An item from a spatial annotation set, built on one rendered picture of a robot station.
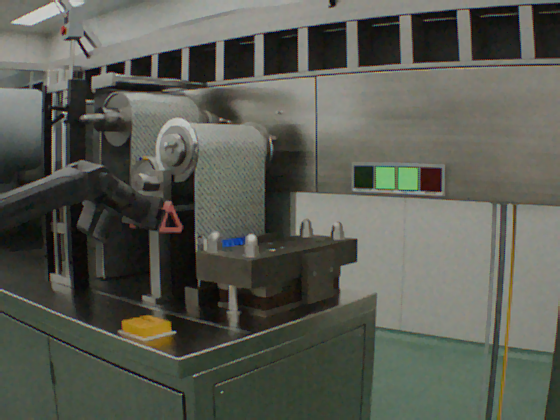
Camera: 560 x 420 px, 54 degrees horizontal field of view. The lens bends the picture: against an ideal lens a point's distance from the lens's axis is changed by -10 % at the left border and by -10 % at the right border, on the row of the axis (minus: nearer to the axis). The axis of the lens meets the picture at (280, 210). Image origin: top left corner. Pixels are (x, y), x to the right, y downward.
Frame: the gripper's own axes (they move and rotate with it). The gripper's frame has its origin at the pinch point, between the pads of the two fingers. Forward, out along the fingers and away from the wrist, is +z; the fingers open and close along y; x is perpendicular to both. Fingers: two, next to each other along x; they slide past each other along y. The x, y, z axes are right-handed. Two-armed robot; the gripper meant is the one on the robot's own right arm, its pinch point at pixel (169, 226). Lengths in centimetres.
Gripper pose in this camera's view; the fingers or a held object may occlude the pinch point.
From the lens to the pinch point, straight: 132.3
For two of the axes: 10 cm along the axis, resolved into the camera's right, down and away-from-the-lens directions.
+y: 7.7, 0.7, -6.3
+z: 5.5, 4.1, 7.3
